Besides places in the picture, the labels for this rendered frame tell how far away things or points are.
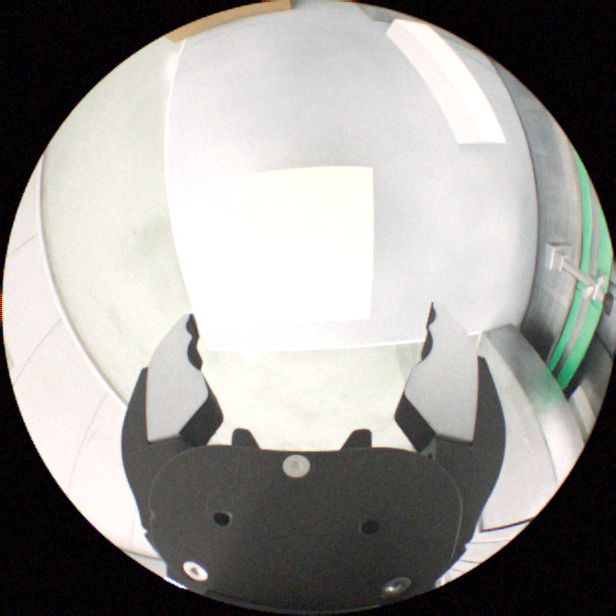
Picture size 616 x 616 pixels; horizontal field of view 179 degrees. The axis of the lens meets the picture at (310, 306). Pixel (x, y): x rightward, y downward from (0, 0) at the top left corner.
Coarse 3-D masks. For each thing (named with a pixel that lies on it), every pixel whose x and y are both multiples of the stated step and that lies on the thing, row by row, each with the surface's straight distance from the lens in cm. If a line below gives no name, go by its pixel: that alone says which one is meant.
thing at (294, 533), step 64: (192, 448) 6; (256, 448) 6; (384, 448) 5; (192, 512) 6; (256, 512) 5; (320, 512) 5; (384, 512) 5; (448, 512) 6; (192, 576) 6; (256, 576) 5; (320, 576) 5; (384, 576) 5
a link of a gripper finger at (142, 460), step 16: (144, 368) 10; (144, 384) 9; (144, 400) 9; (128, 416) 9; (144, 416) 8; (128, 432) 8; (144, 432) 8; (128, 448) 8; (144, 448) 8; (160, 448) 7; (176, 448) 7; (128, 464) 8; (144, 464) 7; (160, 464) 7; (128, 480) 8; (144, 480) 7; (144, 496) 7; (144, 512) 7; (144, 528) 7
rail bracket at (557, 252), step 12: (552, 240) 51; (564, 240) 49; (552, 252) 39; (564, 252) 45; (552, 264) 40; (564, 264) 39; (576, 276) 38; (588, 276) 37; (600, 276) 46; (588, 288) 34; (600, 288) 37; (600, 300) 37; (612, 300) 37
